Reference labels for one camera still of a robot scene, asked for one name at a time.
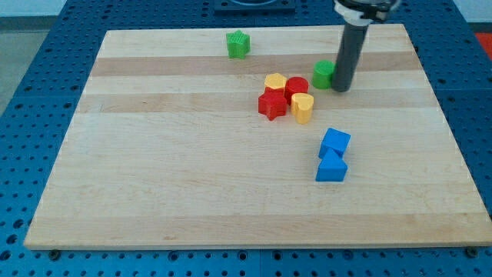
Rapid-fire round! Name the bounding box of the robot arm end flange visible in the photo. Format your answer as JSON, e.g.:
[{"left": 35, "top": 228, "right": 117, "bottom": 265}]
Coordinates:
[{"left": 334, "top": 0, "right": 401, "bottom": 27}]

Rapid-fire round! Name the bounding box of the red star block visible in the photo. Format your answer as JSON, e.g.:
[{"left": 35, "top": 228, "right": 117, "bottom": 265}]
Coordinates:
[{"left": 258, "top": 91, "right": 287, "bottom": 121}]

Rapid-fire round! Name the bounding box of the blue cube block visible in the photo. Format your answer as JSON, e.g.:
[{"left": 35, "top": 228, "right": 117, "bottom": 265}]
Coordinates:
[{"left": 318, "top": 128, "right": 351, "bottom": 159}]

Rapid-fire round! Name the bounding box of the green star block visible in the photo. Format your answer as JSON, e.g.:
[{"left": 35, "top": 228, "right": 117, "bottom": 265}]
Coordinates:
[{"left": 226, "top": 30, "right": 251, "bottom": 59}]

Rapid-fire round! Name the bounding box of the light wooden board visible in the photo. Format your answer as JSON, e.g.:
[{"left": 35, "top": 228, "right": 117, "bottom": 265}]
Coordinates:
[{"left": 25, "top": 24, "right": 491, "bottom": 250}]

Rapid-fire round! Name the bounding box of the yellow hexagon block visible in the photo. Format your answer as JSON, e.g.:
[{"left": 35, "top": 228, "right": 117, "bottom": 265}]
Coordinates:
[{"left": 264, "top": 73, "right": 288, "bottom": 90}]

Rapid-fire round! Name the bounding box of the yellow heart block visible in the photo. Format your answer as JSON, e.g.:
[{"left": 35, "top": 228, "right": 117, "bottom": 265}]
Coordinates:
[{"left": 291, "top": 93, "right": 314, "bottom": 125}]

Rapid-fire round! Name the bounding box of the red cylinder block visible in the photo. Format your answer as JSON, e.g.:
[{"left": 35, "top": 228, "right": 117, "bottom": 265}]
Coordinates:
[{"left": 284, "top": 76, "right": 309, "bottom": 105}]

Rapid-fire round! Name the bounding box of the blue triangular prism block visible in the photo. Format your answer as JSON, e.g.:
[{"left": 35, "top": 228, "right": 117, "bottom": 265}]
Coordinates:
[{"left": 315, "top": 148, "right": 348, "bottom": 182}]

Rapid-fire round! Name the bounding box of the green cylinder block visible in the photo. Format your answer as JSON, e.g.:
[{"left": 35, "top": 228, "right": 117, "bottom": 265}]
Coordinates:
[{"left": 311, "top": 60, "right": 335, "bottom": 89}]

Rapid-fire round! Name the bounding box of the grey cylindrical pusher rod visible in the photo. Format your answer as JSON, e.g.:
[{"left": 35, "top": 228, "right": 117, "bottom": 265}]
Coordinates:
[{"left": 331, "top": 23, "right": 368, "bottom": 92}]

